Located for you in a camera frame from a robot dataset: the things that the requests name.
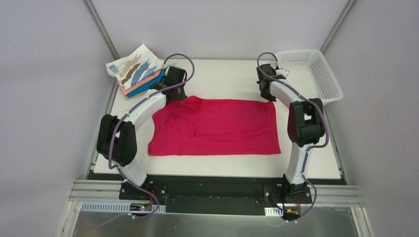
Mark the tan folded shirt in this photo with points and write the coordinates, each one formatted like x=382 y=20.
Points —
x=136 y=96

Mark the magenta t shirt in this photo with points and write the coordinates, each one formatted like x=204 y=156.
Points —
x=215 y=127

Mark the pink folded shirt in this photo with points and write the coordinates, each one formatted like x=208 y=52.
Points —
x=141 y=83

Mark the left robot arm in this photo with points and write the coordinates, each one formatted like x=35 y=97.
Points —
x=117 y=140

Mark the left aluminium frame post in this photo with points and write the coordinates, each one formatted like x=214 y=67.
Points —
x=94 y=14

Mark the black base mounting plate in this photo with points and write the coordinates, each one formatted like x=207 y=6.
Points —
x=217 y=195

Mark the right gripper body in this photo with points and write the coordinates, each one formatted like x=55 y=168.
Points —
x=266 y=93

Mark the aluminium frame post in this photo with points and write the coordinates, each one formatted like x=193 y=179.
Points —
x=94 y=14
x=337 y=25

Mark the white cable duct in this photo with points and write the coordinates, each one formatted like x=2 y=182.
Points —
x=273 y=211
x=121 y=207

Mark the white plastic basket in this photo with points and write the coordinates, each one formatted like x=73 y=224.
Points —
x=310 y=74

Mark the aluminium front rail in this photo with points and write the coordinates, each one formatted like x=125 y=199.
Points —
x=95 y=190

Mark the right white cable duct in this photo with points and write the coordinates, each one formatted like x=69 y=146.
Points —
x=273 y=211

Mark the right aluminium frame post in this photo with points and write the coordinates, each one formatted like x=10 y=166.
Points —
x=337 y=25

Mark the left white cable duct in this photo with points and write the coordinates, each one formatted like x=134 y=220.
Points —
x=121 y=207

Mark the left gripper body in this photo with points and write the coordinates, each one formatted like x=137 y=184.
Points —
x=175 y=95

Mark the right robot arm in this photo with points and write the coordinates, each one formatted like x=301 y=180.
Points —
x=305 y=127

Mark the blue folded shirt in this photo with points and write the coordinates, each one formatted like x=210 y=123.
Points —
x=147 y=85

